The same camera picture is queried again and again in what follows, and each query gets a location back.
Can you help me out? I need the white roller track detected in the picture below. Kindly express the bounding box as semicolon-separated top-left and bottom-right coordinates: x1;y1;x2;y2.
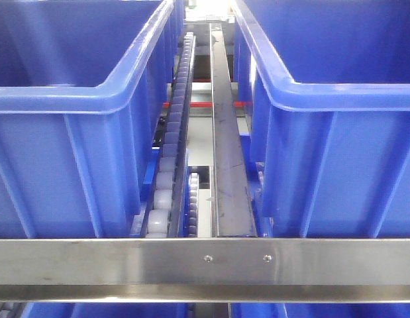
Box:
131;32;196;239

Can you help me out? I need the middle blue plastic bin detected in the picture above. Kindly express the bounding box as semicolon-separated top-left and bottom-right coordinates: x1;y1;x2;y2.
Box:
233;1;410;239

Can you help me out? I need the blue plastic bin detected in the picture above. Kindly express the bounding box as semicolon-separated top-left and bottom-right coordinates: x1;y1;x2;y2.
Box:
0;1;183;239
233;1;410;239

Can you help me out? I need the left blue plastic bin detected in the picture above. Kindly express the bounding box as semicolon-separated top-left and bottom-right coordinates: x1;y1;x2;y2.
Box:
0;1;183;239

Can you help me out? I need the steel divider rail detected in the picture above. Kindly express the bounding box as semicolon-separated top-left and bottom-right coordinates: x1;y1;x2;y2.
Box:
209;23;258;237

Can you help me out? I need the stainless steel shelf frame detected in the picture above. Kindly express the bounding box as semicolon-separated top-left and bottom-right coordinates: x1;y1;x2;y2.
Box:
0;238;410;303

